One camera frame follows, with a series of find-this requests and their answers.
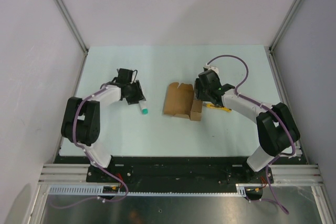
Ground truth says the white tube green cap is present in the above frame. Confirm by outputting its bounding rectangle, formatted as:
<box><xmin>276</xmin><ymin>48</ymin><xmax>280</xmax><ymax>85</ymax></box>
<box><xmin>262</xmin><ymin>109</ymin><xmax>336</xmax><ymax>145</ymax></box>
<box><xmin>139</xmin><ymin>100</ymin><xmax>149</xmax><ymax>115</ymax></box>

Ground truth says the yellow utility knife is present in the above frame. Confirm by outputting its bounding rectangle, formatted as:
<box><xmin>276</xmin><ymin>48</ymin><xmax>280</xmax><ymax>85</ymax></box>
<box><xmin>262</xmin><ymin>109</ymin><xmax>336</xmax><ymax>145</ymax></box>
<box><xmin>203</xmin><ymin>103</ymin><xmax>232</xmax><ymax>112</ymax></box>

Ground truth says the brown cardboard express box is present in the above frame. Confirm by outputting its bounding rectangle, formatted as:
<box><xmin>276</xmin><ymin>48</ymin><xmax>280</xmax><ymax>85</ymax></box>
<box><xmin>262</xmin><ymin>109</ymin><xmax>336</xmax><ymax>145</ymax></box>
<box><xmin>163</xmin><ymin>82</ymin><xmax>203</xmax><ymax>122</ymax></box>

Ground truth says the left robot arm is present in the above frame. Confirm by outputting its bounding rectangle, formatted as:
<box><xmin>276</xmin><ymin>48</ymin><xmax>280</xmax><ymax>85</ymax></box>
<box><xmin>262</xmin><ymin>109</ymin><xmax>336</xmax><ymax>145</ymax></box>
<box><xmin>61</xmin><ymin>68</ymin><xmax>148</xmax><ymax>182</ymax></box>

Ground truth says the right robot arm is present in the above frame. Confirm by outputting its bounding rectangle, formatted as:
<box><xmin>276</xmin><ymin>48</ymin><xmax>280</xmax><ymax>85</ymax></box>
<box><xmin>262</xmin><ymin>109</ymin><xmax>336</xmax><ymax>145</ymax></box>
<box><xmin>194</xmin><ymin>69</ymin><xmax>300</xmax><ymax>183</ymax></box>

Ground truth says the aluminium crossbar profile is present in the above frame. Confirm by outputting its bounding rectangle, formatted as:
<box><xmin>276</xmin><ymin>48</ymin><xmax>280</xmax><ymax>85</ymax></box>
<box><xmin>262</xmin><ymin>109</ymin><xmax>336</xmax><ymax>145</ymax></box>
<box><xmin>38</xmin><ymin>164</ymin><xmax>323</xmax><ymax>186</ymax></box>

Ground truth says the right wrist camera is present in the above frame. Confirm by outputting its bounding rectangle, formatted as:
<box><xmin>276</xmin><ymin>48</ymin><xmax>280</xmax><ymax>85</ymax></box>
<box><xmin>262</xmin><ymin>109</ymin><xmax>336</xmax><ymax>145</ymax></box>
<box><xmin>203</xmin><ymin>64</ymin><xmax>219</xmax><ymax>75</ymax></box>

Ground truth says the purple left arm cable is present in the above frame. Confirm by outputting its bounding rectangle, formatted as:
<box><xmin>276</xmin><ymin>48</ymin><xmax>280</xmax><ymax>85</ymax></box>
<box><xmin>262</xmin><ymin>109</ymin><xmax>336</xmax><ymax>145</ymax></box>
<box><xmin>49</xmin><ymin>83</ymin><xmax>129</xmax><ymax>210</ymax></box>

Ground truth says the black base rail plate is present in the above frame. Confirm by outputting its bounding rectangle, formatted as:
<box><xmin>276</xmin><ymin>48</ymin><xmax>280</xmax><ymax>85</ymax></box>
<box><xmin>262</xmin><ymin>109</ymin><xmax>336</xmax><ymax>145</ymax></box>
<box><xmin>54</xmin><ymin>155</ymin><xmax>307</xmax><ymax>193</ymax></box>

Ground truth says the grey slotted cable duct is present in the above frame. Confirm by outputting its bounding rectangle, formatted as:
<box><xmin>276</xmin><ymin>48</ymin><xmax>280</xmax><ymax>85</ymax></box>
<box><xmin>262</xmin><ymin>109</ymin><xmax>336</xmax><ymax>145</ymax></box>
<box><xmin>48</xmin><ymin>184</ymin><xmax>249</xmax><ymax>198</ymax></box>

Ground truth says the left aluminium frame post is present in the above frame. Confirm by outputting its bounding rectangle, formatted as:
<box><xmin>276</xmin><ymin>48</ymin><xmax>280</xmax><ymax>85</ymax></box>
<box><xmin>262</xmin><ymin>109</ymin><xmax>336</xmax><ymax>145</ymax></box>
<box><xmin>53</xmin><ymin>0</ymin><xmax>88</xmax><ymax>55</ymax></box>

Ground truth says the aluminium frame post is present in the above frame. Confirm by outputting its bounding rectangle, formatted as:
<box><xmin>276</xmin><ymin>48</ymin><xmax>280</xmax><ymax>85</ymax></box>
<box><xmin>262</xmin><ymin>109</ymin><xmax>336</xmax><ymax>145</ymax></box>
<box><xmin>53</xmin><ymin>0</ymin><xmax>88</xmax><ymax>55</ymax></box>
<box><xmin>268</xmin><ymin>0</ymin><xmax>304</xmax><ymax>52</ymax></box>

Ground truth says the right aluminium frame post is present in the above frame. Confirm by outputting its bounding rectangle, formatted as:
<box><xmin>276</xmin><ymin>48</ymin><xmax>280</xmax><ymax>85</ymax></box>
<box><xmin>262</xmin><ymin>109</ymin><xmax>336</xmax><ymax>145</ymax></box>
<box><xmin>268</xmin><ymin>0</ymin><xmax>304</xmax><ymax>52</ymax></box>

